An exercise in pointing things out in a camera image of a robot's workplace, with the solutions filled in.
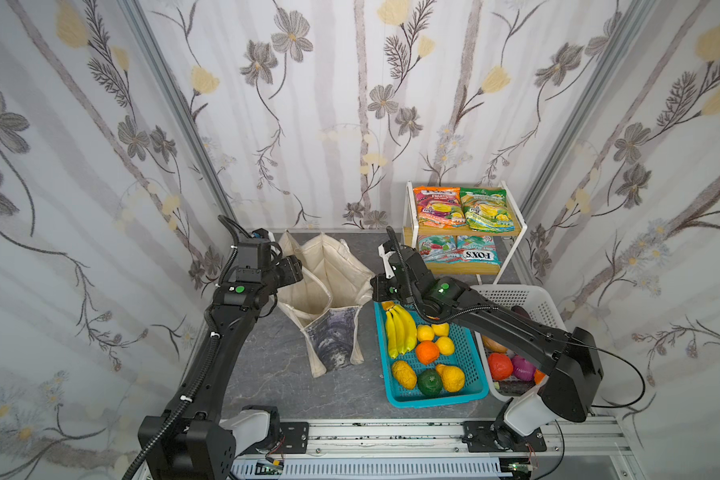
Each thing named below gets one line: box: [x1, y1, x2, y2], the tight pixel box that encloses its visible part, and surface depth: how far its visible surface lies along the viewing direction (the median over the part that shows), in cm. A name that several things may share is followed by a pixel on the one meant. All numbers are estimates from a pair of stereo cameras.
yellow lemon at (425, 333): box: [416, 324, 435, 341], surface depth 90 cm
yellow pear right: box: [436, 364, 465, 393], surface depth 81 cm
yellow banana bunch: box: [382, 301, 418, 360], surface depth 90 cm
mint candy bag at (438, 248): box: [418, 234, 457, 264], surface depth 93 cm
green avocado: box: [417, 369, 442, 397], surface depth 81 cm
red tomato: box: [488, 352, 513, 381], surface depth 80 cm
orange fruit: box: [416, 340, 440, 365], surface depth 86 cm
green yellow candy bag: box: [460, 187, 515, 233], surface depth 78 cm
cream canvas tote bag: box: [276, 232, 375, 379], surface depth 82 cm
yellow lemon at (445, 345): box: [435, 336, 455, 356], surface depth 88 cm
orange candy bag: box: [414, 186, 466, 229], surface depth 79 cm
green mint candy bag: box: [456, 235, 501, 266], surface depth 93 cm
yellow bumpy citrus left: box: [392, 360, 417, 390], surface depth 82 cm
